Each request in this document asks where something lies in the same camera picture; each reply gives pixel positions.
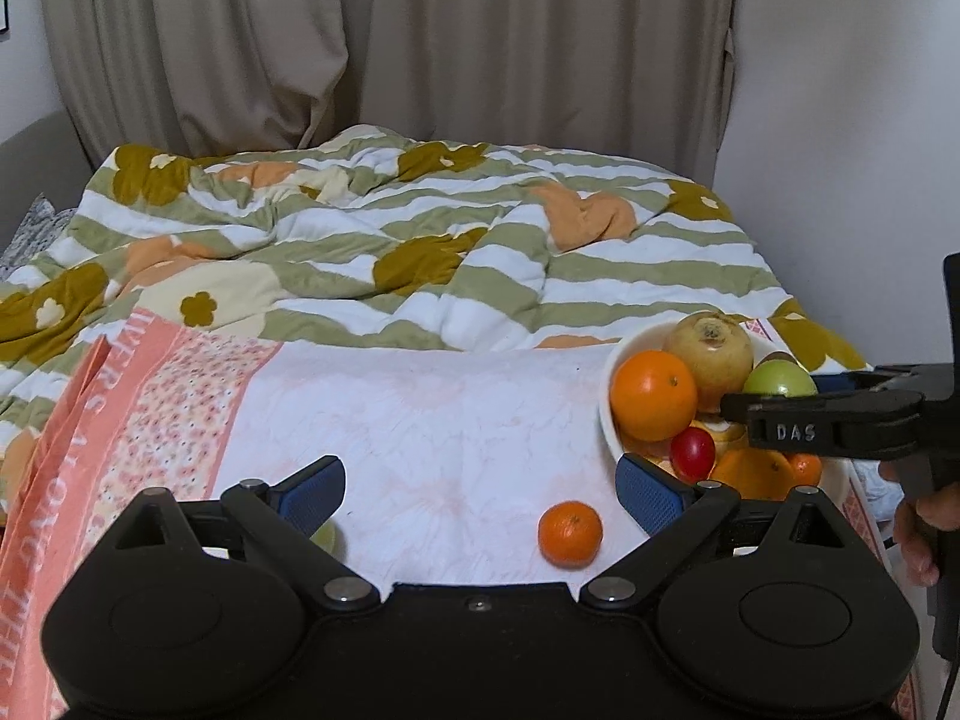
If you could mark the green apple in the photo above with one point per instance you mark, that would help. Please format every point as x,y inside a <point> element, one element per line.
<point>325,537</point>
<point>780,378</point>

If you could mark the brown kiwi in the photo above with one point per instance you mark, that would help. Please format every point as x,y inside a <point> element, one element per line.
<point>781,356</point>

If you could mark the red cherry tomato left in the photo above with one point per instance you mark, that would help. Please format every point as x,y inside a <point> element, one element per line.
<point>692,454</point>

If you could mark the white crumpled plastic bag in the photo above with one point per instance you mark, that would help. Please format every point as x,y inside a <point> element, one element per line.
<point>884,498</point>

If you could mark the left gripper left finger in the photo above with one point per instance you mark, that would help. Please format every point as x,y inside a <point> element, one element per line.
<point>270,526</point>

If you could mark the pink floral towel cloth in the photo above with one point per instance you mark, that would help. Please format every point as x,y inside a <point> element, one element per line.
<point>112,606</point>

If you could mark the small orange mandarin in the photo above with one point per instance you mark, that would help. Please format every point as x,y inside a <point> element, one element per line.
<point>570,534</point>

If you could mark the large orange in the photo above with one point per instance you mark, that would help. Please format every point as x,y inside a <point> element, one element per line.
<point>654,396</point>
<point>756,474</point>

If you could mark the white oval fruit bowl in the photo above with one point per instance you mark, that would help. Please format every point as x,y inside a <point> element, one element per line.
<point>837,476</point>

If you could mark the grey patterned pillow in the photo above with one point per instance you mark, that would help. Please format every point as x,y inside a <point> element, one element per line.
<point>37,231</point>

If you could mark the grey sofa backrest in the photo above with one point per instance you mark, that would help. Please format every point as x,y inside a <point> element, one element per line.
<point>47,158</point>

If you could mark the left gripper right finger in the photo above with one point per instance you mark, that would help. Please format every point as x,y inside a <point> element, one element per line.
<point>681,522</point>

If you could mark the medium orange mandarin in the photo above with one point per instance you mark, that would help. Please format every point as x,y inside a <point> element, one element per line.
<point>807,469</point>

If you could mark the beige curtain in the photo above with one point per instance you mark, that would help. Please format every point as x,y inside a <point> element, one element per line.
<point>650,79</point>

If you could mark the green striped floral quilt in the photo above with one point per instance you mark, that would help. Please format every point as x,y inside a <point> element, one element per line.
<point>374,239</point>

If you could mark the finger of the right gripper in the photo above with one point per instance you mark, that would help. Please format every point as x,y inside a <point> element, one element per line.
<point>847,420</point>
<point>877,378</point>

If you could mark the person right hand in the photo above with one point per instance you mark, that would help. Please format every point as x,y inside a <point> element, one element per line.
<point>914,546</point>

